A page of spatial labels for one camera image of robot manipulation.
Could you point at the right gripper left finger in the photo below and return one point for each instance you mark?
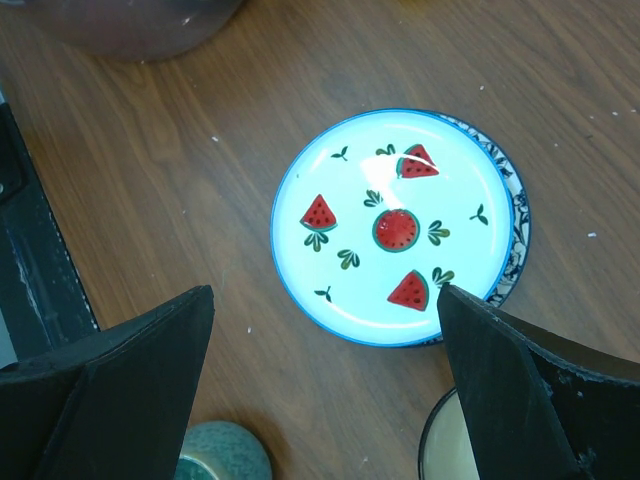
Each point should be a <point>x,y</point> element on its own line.
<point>113,405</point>

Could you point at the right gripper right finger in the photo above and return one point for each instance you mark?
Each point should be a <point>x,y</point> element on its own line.
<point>537,405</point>

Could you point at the cream patterned bowl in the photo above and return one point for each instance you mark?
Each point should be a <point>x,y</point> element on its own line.
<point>445,450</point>

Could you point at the clear pink plastic bin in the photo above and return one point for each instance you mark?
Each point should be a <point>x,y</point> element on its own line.
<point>131,30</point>

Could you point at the dark floral plate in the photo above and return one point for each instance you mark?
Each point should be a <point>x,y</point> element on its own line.
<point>520,204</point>

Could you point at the teal ceramic mug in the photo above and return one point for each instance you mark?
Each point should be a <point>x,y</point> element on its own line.
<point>222,450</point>

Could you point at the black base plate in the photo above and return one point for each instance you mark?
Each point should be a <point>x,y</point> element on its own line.
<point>43,303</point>

